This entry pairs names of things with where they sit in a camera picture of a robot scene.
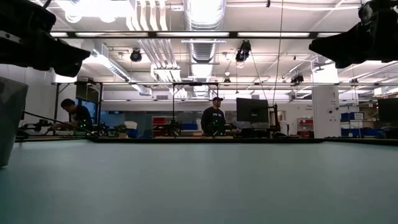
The black workstation frame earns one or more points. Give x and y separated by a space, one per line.
101 109
173 109

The black table frame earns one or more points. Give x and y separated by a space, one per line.
217 140

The red storage bins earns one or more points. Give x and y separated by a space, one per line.
159 120

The black plastic bin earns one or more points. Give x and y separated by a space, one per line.
11 124

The person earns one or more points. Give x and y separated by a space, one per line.
213 119
79 116

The silver ventilation duct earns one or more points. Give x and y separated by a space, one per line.
203 46

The red shelf bins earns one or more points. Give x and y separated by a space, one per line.
305 127

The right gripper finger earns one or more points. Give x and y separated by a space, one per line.
351 46

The black overhead frame beam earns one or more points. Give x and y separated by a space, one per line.
155 34

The blue storage bins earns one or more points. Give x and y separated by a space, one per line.
357 124

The white container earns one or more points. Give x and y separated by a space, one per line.
131 124

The black monitor at edge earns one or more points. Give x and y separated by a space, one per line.
388 110

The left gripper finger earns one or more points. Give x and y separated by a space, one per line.
62 57

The green table mat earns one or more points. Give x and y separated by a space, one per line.
199 186

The black wall-side monitor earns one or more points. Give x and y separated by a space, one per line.
87 93

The black computer monitor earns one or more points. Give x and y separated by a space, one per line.
252 110

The blue box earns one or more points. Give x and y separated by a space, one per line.
190 126

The white building pillar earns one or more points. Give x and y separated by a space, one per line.
326 102

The black hanging camera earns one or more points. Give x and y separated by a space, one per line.
136 56
243 53

